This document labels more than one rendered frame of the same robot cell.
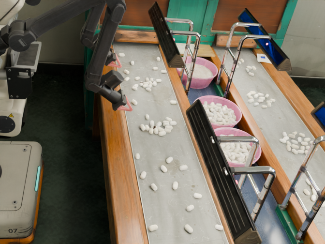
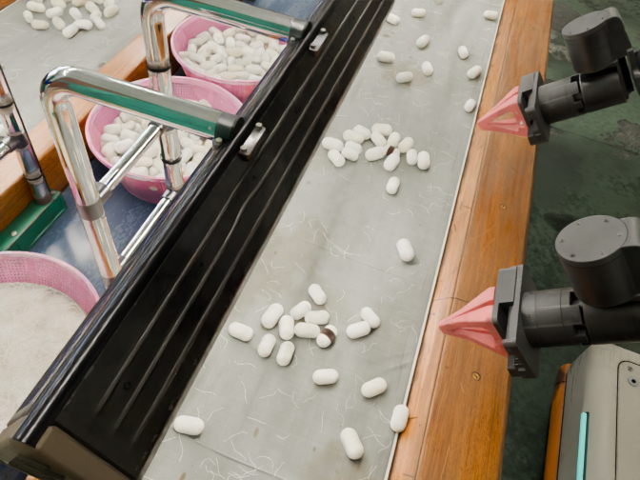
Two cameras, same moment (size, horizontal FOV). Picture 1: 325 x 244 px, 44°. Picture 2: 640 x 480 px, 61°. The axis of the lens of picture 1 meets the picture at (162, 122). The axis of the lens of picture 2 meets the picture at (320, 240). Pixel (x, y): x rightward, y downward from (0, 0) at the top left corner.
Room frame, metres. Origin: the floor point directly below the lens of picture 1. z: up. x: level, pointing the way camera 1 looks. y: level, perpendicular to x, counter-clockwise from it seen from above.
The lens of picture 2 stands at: (2.24, 0.30, 1.37)
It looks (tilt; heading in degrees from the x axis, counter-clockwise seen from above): 51 degrees down; 208
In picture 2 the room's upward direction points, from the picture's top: 10 degrees clockwise
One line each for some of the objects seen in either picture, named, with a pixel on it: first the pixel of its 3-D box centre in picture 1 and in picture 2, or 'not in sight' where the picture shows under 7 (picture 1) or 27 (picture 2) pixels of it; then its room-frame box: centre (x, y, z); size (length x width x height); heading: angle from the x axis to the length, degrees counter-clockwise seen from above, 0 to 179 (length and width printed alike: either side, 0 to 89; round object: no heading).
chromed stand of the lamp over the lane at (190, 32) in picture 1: (174, 62); (202, 218); (1.96, -0.01, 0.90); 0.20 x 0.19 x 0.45; 17
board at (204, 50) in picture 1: (188, 49); not in sight; (2.39, -0.08, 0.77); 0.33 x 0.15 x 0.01; 107
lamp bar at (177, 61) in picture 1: (165, 31); (273, 115); (1.94, 0.07, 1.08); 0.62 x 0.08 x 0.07; 17
